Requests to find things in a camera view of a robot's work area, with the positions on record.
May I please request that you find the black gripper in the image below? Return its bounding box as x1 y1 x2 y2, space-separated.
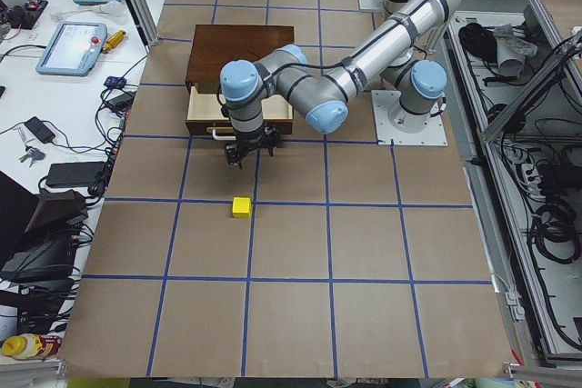
225 126 279 168

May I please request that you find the near blue teach pendant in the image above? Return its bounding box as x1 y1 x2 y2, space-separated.
35 21 107 76

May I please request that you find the yellow capped bottle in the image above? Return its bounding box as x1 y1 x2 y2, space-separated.
1 333 63 360

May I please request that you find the yellow block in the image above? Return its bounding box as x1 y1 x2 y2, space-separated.
232 196 253 219

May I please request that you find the black phone on table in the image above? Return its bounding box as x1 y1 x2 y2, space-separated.
24 116 55 144

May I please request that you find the light wood drawer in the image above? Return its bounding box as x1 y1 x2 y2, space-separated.
186 83 294 136

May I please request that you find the yellow screwdriver tool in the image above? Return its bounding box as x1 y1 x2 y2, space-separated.
102 30 126 54

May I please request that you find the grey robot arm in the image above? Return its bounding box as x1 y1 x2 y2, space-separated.
219 0 461 166

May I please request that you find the dark wooden drawer cabinet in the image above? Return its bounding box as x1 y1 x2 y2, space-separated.
185 25 295 91

